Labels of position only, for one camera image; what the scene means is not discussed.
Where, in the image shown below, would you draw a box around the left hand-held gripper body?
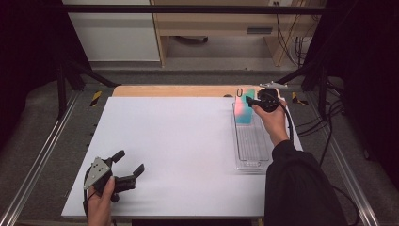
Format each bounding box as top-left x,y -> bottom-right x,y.
83,156 -> 137,203

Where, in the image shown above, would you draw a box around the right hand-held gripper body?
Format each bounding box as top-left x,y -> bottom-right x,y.
257,80 -> 289,114

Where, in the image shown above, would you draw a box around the iridescent pink teal packet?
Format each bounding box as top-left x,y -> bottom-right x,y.
234,89 -> 257,126

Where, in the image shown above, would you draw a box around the clear plastic tray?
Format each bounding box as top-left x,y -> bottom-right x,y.
231,89 -> 274,172

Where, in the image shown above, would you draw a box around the person's right hand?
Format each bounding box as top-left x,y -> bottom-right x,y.
251,99 -> 291,148

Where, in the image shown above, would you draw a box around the person's left hand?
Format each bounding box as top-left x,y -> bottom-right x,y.
87,176 -> 117,226

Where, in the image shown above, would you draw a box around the yellow black tape marker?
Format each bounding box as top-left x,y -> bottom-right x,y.
89,90 -> 104,108
291,91 -> 310,106

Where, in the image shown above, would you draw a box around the light wooden desk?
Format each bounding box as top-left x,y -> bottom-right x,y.
150,0 -> 318,68

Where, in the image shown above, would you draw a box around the black object under desk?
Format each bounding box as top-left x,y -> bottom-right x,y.
173,35 -> 210,45

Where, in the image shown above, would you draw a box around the black curtain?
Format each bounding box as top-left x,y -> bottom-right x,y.
0,0 -> 92,149
303,0 -> 399,182

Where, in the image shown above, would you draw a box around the white cabinet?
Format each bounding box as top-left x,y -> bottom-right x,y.
61,0 -> 161,62

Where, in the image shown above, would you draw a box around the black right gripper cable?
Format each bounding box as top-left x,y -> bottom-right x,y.
272,93 -> 362,226

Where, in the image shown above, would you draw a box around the black frame stand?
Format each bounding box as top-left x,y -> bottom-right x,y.
275,59 -> 329,118
56,59 -> 120,121

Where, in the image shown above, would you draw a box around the aluminium floor rail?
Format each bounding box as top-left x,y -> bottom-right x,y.
312,89 -> 382,226
0,89 -> 81,226

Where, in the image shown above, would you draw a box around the cable bundle under desk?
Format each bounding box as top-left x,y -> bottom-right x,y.
275,13 -> 315,68

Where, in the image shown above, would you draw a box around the black floor cables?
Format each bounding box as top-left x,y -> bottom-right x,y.
296,80 -> 346,168

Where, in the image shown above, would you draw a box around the grey desk drawer handle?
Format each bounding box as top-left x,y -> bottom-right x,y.
247,26 -> 274,35

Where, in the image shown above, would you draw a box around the black horizontal frame bar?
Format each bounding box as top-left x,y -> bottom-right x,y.
62,4 -> 334,15

